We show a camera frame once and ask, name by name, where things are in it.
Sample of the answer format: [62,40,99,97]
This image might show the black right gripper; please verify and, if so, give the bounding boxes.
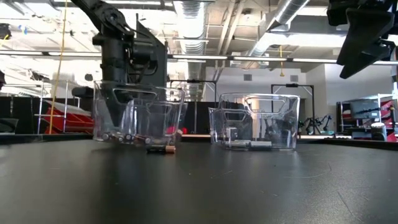
[326,0,398,80]

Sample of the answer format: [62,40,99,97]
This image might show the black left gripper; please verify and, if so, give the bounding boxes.
[72,81,133,128]

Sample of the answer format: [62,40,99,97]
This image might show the clear plastic bin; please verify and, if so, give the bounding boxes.
[208,92,301,152]
[92,80,187,147]

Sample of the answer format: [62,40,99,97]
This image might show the red storage crate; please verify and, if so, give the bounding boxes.
[43,107,95,135]

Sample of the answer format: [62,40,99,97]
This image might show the computer monitor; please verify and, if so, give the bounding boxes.
[337,98,384,127]

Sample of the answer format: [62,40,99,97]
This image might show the metal shelf rack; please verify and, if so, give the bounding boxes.
[33,79,94,135]

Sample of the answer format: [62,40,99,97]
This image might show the grey cylindrical speaker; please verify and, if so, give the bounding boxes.
[371,122,387,142]

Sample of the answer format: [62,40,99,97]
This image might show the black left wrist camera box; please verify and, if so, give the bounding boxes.
[127,40,159,82]

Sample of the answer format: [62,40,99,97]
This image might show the black gantry frame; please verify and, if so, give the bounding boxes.
[169,80,218,138]
[271,83,315,134]

